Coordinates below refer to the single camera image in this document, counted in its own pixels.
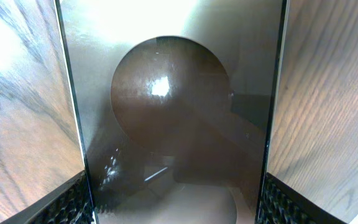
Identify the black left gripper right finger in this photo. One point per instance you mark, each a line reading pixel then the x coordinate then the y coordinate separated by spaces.
pixel 280 204

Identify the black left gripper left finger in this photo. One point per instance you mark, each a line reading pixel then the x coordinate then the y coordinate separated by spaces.
pixel 69 203

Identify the Galaxy S25 Ultra smartphone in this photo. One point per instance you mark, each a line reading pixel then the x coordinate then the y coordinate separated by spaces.
pixel 174 101

